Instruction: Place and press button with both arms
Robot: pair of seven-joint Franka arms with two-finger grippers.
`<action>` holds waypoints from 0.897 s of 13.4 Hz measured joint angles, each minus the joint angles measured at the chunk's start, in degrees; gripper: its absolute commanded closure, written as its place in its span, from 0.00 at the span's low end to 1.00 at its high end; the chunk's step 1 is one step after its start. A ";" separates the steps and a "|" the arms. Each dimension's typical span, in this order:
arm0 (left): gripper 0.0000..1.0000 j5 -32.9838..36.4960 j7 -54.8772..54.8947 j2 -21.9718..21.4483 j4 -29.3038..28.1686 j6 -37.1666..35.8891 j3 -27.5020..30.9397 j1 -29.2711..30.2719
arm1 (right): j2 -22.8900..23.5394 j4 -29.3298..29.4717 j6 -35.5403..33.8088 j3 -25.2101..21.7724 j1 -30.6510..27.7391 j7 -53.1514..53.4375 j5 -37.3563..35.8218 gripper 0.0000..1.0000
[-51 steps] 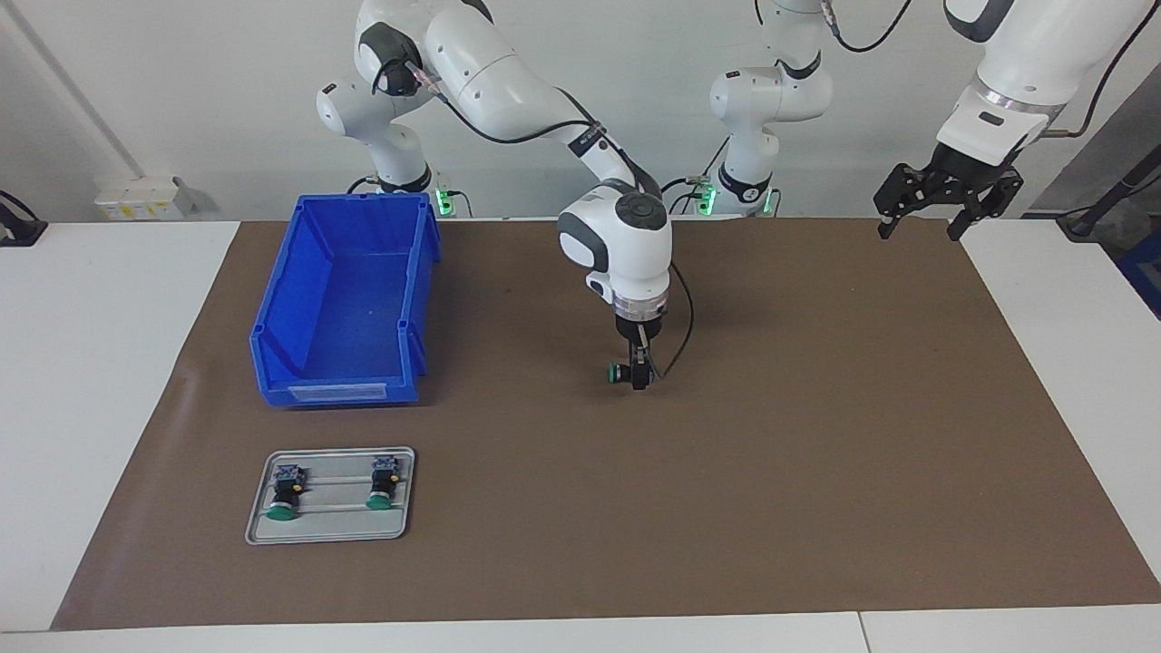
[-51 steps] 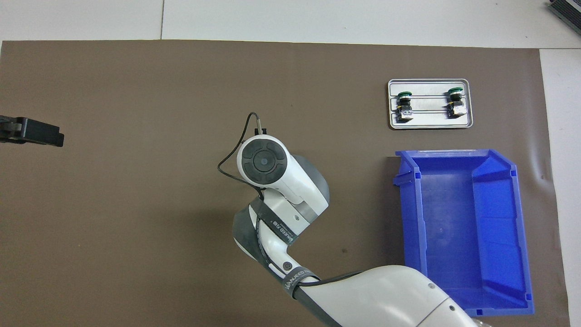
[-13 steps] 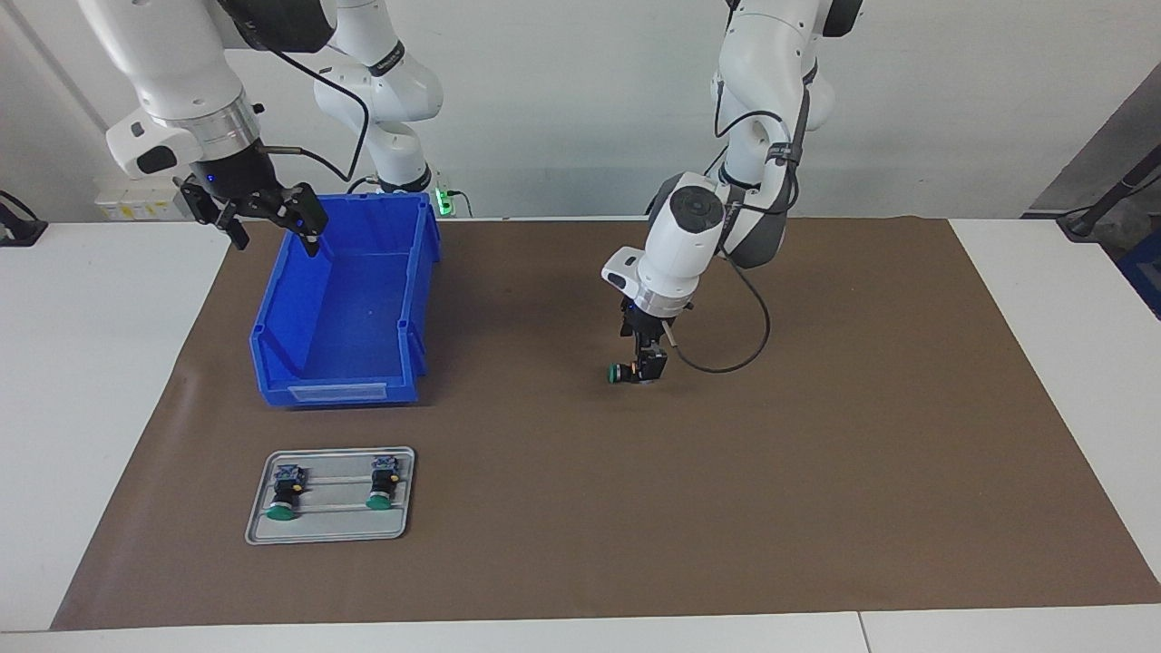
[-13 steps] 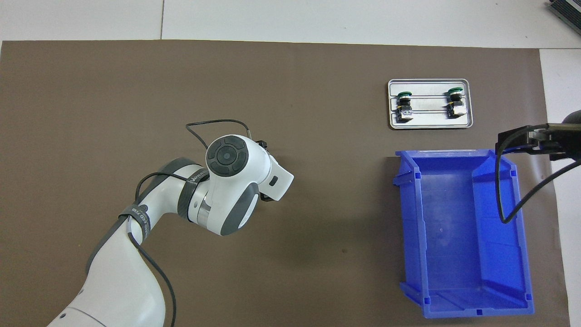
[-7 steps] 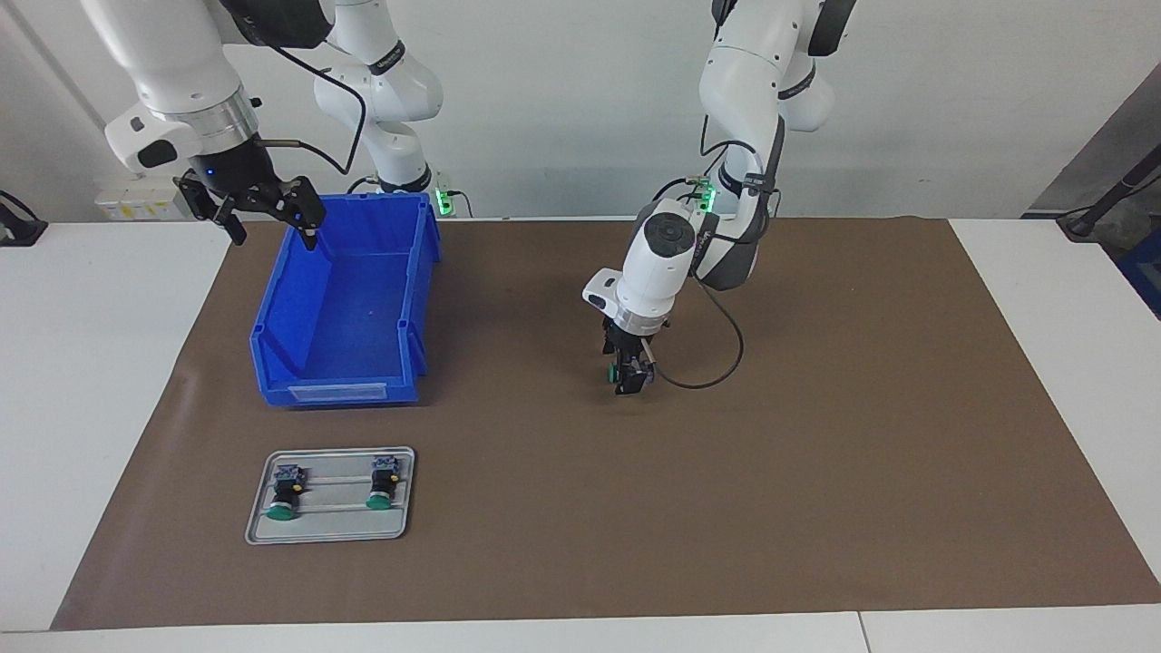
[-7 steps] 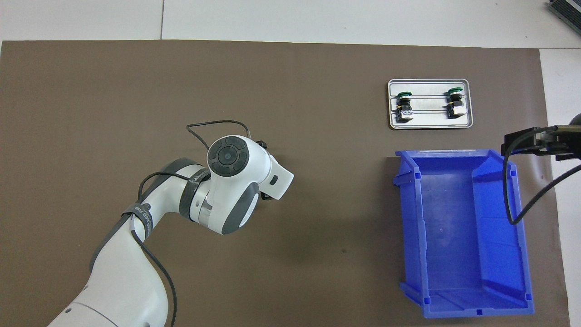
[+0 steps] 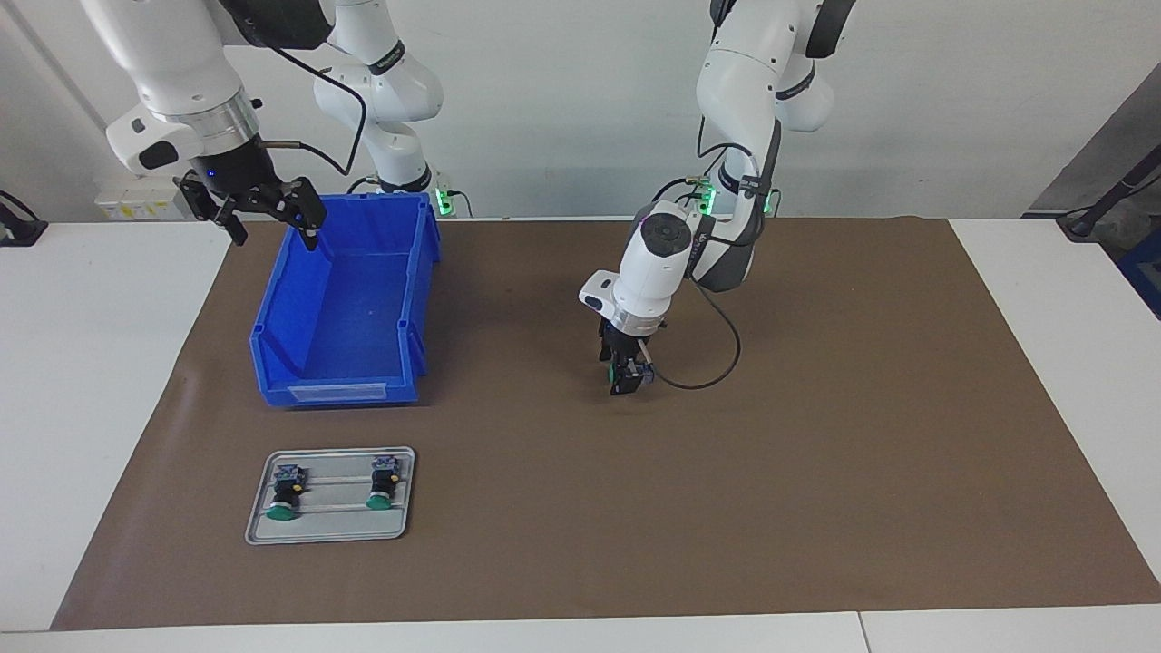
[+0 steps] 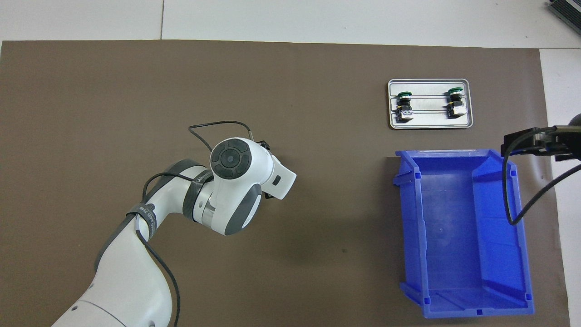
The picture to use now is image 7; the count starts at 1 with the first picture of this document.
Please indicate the grey metal tray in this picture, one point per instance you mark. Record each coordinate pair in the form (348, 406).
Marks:
(331, 521)

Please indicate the blue plastic storage bin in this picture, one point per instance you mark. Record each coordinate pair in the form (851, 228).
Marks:
(345, 308)

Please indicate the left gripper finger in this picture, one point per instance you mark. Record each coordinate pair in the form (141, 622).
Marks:
(609, 345)
(640, 379)

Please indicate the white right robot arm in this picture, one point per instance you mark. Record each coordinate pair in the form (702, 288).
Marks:
(163, 54)

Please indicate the blue crate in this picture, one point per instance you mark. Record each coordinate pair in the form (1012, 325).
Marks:
(1145, 277)

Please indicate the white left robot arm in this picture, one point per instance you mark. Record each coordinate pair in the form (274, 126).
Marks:
(658, 254)

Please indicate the black stand pole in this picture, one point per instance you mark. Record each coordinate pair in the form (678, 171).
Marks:
(1102, 204)

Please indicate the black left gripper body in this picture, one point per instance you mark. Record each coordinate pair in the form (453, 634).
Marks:
(630, 343)

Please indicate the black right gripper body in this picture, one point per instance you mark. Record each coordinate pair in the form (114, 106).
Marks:
(236, 172)

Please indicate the black clamp mount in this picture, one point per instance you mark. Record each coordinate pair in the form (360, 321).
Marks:
(18, 231)

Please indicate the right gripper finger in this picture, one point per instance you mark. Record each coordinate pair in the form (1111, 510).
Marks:
(204, 198)
(307, 207)

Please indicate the brown table mat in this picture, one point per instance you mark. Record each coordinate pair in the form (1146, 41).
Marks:
(726, 490)

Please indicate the white wall outlet box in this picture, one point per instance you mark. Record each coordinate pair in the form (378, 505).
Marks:
(127, 204)

